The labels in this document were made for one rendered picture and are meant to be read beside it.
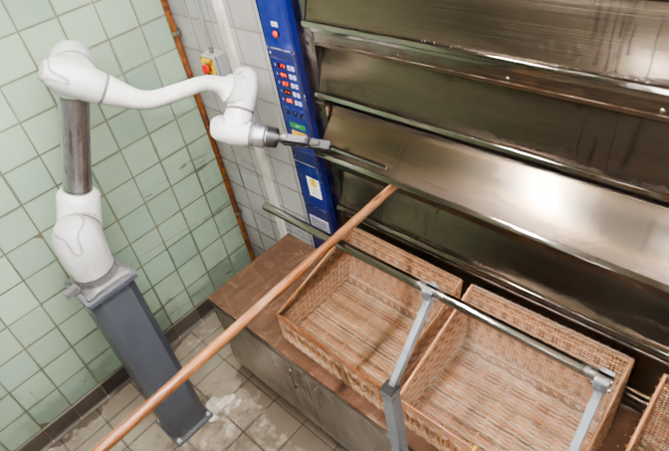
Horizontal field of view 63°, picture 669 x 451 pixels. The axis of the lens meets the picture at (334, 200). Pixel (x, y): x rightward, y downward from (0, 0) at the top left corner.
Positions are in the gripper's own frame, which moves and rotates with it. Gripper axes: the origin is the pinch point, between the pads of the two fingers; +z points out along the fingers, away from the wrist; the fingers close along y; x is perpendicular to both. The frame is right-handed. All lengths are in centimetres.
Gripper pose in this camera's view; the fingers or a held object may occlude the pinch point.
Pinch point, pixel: (321, 145)
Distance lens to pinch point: 199.8
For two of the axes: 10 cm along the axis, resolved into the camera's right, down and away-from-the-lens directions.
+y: 0.6, 0.7, 10.0
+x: -1.7, 9.8, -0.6
